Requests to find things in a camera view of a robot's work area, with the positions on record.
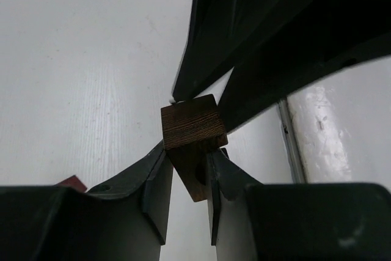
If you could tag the aluminium right rail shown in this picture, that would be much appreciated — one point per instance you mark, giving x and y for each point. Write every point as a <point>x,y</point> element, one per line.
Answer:
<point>294,157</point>

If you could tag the dark red wood block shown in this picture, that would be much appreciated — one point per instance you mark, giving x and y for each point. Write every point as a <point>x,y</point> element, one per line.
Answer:
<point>73,182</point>

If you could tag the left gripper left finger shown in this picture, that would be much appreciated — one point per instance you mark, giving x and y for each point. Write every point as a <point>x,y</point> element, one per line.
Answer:
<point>123,218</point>

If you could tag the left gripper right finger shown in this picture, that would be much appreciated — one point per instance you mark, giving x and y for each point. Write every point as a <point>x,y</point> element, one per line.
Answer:
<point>328,221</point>

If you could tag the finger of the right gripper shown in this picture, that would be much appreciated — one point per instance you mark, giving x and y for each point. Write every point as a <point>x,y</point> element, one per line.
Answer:
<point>222,33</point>
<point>268,76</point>

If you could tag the dark brown arch block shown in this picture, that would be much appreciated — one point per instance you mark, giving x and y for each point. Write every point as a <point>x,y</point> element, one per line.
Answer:
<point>191,129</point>

